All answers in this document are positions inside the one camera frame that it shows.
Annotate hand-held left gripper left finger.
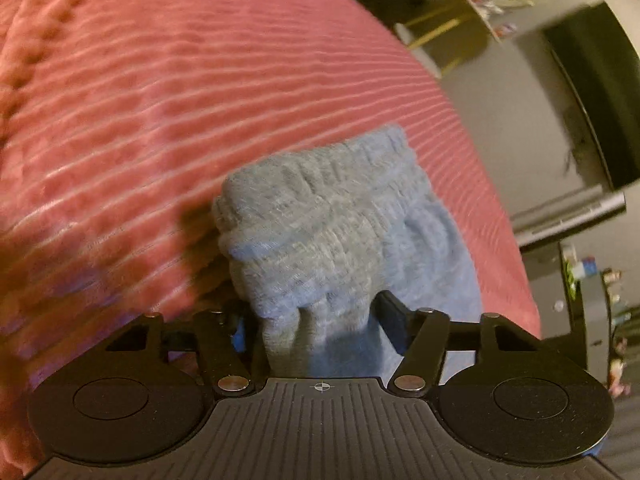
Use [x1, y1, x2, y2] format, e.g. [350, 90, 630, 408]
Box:
[102, 300, 257, 399]

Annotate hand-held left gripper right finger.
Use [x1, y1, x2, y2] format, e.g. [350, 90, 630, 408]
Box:
[374, 290, 543, 399]

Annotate grey pants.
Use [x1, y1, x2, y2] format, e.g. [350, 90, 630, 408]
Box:
[210, 123, 484, 379]

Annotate green leafy item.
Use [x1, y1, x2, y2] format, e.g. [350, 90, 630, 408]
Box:
[562, 245, 577, 287]

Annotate grey nightstand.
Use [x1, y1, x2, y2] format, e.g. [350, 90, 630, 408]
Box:
[557, 240, 620, 402]

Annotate pink ribbed blanket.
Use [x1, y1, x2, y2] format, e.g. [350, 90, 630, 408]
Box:
[0, 0, 544, 480]

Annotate yellow round side table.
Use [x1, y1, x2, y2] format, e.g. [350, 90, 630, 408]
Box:
[394, 0, 507, 80]

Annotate wall television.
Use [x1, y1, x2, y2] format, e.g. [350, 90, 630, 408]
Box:
[542, 2, 640, 192]

